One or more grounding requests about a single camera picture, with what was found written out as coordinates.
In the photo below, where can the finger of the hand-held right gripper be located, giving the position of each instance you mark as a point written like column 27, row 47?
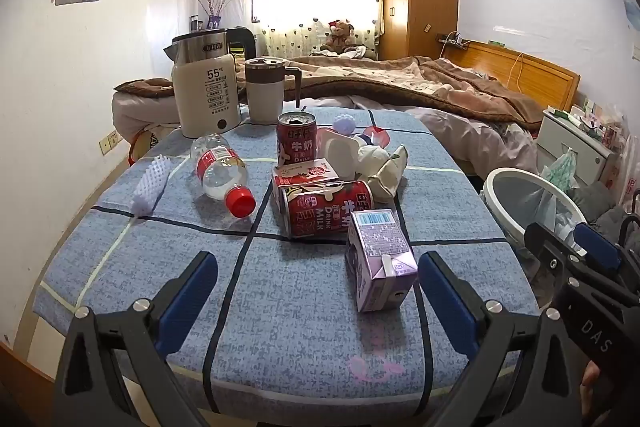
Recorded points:
column 545, row 247
column 597, row 247

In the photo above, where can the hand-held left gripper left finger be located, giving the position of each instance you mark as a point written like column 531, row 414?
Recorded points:
column 187, row 292

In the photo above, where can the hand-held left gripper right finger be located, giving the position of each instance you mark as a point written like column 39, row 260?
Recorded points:
column 447, row 297

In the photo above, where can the purple milk carton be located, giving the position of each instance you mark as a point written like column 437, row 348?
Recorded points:
column 380, row 257

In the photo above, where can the clear bottle with red cap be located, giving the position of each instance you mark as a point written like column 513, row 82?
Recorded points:
column 220, row 167

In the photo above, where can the white paper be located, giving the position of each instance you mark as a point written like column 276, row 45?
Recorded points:
column 385, row 169

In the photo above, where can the red milk can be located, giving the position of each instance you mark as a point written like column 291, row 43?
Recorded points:
column 295, row 142
column 320, row 217

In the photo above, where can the red and white drink carton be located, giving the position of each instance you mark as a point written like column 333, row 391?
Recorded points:
column 305, row 171

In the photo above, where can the clear cup with red lid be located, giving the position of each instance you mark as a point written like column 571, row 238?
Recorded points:
column 377, row 136

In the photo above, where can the white tissue pack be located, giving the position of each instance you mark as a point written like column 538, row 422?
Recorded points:
column 337, row 149

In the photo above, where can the person's right hand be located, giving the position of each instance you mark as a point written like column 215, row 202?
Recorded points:
column 591, row 374

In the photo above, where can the grey padded chair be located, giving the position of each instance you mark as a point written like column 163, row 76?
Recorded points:
column 595, row 202

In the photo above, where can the blue checked tablecloth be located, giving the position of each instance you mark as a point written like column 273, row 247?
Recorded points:
column 150, row 267

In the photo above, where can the red and white plastic bag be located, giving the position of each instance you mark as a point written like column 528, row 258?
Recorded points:
column 625, row 177

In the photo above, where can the green patterned plastic bag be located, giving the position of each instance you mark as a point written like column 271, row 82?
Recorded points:
column 562, row 169

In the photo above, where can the white nightstand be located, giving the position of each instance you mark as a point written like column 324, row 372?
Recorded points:
column 570, row 142

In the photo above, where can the pile of small boxes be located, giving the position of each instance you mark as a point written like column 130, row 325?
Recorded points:
column 595, row 119

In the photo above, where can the pink bed sheet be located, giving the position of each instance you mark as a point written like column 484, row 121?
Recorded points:
column 465, row 137

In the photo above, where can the wooden headboard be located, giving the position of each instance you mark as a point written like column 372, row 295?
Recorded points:
column 540, row 74

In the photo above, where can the beige electric kettle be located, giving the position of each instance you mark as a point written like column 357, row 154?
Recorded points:
column 205, row 92

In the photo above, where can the brown fleece cloth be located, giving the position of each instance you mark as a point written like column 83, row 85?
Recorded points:
column 145, row 86

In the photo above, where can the beige mug with brown lid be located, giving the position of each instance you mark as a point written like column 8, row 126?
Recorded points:
column 265, row 92

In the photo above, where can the brown blanket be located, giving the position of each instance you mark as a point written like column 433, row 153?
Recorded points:
column 400, row 82

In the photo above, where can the vase with purple branches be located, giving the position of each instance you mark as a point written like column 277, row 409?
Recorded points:
column 214, row 19

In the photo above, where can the brown teddy bear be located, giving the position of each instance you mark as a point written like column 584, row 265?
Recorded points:
column 340, row 34

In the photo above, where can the wall socket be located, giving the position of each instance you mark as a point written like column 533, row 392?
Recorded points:
column 109, row 142

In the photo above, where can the small black wall shelf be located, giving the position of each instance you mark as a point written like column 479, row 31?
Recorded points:
column 452, row 41

